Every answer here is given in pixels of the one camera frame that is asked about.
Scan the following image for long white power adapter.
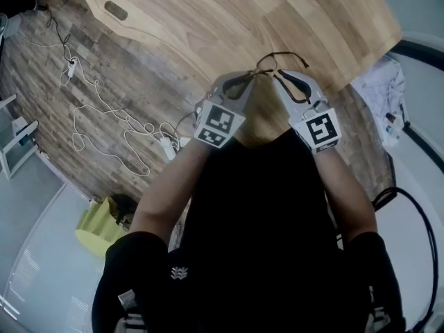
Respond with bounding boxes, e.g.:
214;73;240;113
160;136;178;162

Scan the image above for person's left forearm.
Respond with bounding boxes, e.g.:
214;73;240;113
128;138;213;246

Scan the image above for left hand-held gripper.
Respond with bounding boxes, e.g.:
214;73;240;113
192;70;258;150

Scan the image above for yellow-green stool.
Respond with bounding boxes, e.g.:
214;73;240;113
74;196;128;259

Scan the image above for white crumpled cloth pile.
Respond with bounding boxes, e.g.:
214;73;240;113
349;55;407;149

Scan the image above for white metal shelf frame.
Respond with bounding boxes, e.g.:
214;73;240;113
0;93;40;180

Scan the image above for thick black cable bundle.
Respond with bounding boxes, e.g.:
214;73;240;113
373;187;438;331

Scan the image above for person's black shirt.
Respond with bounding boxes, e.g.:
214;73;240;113
91;128;407;333

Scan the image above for thin black cable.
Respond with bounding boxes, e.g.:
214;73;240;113
44;6;76;64

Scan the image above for long white cable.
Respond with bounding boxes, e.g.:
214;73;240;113
58;40;182;178

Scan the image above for black thin-framed eyeglasses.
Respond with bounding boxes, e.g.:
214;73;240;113
254;51;310;80

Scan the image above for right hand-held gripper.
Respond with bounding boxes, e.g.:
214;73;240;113
273;69;343;155

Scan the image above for person's right forearm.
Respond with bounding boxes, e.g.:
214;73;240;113
309;148;379;245

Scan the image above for small white power strip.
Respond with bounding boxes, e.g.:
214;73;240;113
66;57;79;80

